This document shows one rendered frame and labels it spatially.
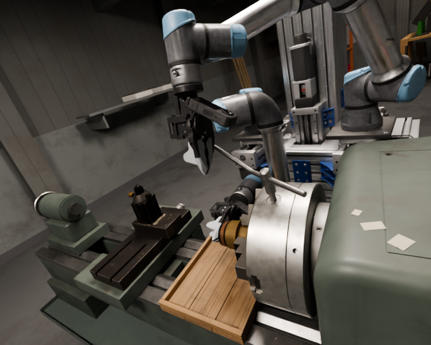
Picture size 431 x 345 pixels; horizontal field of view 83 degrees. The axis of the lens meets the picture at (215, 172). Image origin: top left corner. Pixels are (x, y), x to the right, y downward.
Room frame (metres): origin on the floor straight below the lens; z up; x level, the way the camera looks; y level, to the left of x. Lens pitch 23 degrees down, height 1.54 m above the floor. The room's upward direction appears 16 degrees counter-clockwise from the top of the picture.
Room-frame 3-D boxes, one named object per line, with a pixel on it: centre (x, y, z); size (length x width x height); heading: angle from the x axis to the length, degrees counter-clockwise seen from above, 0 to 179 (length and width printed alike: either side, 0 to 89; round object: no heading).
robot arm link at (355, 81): (0.94, -0.65, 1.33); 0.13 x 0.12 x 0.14; 16
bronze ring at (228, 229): (0.58, -0.01, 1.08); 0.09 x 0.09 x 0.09; 54
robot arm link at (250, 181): (0.84, -0.11, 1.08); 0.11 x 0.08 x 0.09; 144
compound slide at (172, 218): (0.91, 0.30, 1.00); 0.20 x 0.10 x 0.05; 54
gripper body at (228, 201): (0.72, -0.01, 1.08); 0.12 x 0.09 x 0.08; 144
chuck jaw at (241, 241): (0.47, -0.02, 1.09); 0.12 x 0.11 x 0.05; 144
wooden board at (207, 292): (0.64, 0.07, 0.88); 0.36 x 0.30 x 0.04; 144
